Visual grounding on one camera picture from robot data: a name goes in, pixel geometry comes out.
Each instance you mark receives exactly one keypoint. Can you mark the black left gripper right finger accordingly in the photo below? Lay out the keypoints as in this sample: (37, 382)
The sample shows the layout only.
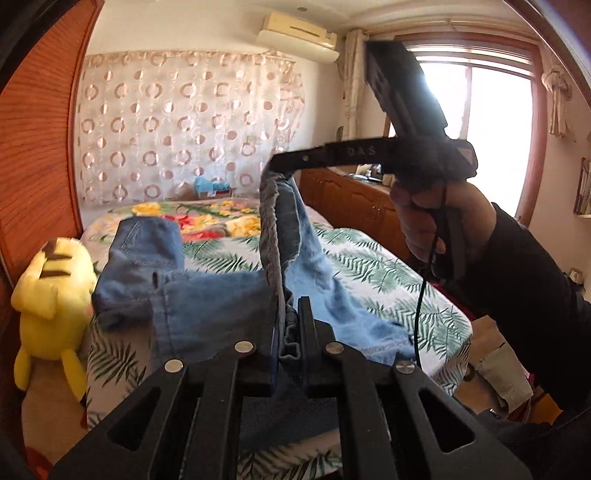
(394, 421)

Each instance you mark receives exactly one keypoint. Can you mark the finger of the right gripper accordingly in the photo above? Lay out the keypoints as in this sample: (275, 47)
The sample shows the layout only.
(335, 154)

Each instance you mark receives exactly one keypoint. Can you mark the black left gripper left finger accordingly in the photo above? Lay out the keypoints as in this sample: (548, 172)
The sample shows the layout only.
(183, 421)

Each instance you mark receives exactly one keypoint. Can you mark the blue denim jeans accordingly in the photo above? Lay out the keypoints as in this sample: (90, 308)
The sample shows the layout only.
(195, 315)

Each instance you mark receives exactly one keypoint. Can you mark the black sleeved right forearm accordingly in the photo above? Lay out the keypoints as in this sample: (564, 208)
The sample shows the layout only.
(547, 323)

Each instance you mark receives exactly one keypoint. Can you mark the long wooden cabinet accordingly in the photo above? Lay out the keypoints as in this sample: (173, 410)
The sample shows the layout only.
(349, 203)

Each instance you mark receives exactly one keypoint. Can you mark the beige side curtain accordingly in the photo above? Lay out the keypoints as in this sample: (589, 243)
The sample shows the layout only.
(354, 79)

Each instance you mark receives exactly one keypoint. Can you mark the palm leaf bed sheet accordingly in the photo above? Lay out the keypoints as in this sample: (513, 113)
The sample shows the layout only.
(119, 358)

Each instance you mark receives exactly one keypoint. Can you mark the blue item on box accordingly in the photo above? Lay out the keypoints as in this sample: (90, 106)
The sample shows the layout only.
(207, 188)

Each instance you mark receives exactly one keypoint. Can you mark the floral blanket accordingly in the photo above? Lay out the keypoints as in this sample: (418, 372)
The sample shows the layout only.
(201, 220)

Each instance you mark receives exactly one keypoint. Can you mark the yellow Pikachu plush toy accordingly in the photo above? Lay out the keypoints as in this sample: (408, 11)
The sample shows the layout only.
(53, 297)

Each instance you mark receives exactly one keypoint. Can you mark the circle pattern sheer curtain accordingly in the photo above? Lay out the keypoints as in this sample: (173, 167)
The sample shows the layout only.
(149, 122)

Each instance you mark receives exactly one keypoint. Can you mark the wooden slatted wardrobe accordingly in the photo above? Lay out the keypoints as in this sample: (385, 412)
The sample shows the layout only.
(43, 45)

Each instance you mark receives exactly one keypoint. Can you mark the window with wooden frame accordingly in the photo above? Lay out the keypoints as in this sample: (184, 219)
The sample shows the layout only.
(491, 91)

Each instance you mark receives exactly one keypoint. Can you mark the white wall air conditioner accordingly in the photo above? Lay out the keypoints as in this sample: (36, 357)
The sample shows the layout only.
(291, 35)

